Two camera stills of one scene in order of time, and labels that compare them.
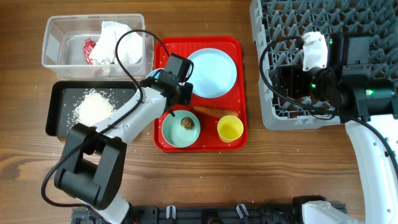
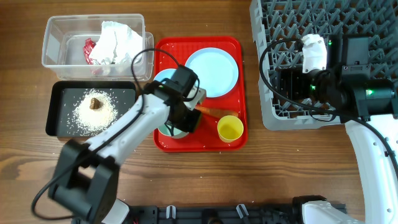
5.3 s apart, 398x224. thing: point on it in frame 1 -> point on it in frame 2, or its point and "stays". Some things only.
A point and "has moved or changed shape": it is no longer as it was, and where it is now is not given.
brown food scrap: (187, 123) has moved or changed shape
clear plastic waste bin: (83, 47) stays
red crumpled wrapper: (88, 46) stays
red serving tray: (216, 121) stays
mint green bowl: (173, 132) has moved or changed shape
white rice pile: (94, 107) stays
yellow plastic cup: (230, 128) stays
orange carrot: (216, 112) stays
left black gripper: (188, 89) -> (190, 126)
